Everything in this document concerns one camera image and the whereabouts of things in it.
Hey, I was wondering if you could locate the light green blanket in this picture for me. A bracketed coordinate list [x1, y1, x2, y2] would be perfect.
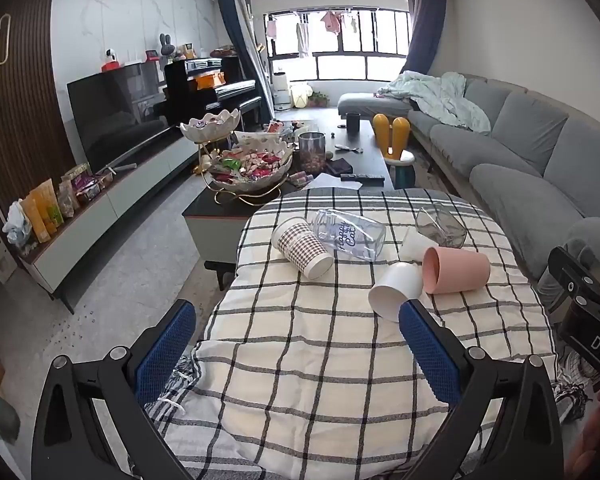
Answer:
[377, 71, 492, 136]

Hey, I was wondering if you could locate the clear printed glass jar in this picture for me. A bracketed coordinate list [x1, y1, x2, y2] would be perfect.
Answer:
[307, 208, 387, 262]

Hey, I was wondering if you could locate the yellow rabbit ear stool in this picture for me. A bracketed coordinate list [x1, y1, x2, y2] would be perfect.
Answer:
[371, 113, 417, 190]

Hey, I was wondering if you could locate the blue curtain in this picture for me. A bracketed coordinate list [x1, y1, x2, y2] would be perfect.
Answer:
[215, 0, 276, 123]
[405, 0, 448, 77]

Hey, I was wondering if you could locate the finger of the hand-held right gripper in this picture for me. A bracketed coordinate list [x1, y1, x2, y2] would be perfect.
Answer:
[548, 246, 600, 311]

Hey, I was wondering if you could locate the black television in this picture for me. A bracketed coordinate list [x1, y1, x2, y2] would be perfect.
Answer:
[66, 62, 173, 175]

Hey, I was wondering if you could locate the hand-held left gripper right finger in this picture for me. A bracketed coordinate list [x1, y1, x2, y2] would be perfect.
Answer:
[399, 299, 566, 480]

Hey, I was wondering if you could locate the black piano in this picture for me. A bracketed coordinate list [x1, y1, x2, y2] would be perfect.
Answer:
[152, 56, 263, 128]

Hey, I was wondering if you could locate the brown checked paper cup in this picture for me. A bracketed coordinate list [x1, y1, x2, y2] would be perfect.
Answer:
[271, 216, 335, 281]

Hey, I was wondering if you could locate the white hanging garment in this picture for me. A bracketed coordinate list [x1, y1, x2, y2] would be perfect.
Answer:
[296, 22, 312, 58]

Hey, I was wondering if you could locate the black white checked tablecloth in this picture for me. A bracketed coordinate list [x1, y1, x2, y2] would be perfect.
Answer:
[147, 187, 561, 480]

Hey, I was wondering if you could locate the dark coffee table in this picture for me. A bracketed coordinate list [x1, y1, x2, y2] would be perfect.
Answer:
[181, 117, 396, 291]

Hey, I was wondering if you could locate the clear jar of nuts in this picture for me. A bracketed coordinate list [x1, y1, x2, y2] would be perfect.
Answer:
[298, 131, 327, 175]

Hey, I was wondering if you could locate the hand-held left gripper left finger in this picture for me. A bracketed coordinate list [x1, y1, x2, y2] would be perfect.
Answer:
[30, 299, 201, 480]

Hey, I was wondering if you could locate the white paper sheet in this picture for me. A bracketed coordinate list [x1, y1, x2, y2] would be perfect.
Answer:
[307, 174, 349, 192]

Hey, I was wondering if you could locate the grey sofa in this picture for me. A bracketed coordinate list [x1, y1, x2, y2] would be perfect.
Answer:
[337, 72, 600, 281]

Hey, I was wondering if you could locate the grey glass cup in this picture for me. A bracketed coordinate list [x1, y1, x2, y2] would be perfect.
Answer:
[415, 206, 467, 250]

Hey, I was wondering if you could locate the pink cup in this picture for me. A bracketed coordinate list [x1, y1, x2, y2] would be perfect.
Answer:
[422, 246, 491, 295]

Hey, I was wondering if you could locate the small white cup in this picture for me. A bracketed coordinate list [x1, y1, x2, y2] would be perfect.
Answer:
[400, 226, 433, 262]

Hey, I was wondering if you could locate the white tiered snack bowl stand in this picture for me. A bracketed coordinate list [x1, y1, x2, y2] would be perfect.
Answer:
[180, 108, 295, 206]

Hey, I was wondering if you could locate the white tv cabinet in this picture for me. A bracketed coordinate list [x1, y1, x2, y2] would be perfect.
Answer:
[17, 132, 201, 316]

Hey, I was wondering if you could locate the person's right hand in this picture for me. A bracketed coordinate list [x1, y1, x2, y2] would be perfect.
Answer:
[565, 382, 600, 468]

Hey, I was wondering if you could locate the row of snack packets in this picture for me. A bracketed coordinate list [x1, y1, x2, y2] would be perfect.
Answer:
[19, 162, 116, 246]

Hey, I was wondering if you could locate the white plastic bag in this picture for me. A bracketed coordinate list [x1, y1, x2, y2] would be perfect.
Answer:
[2, 200, 33, 247]

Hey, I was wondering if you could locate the person's patterned shoe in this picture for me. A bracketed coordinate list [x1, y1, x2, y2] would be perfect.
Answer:
[554, 350, 593, 423]

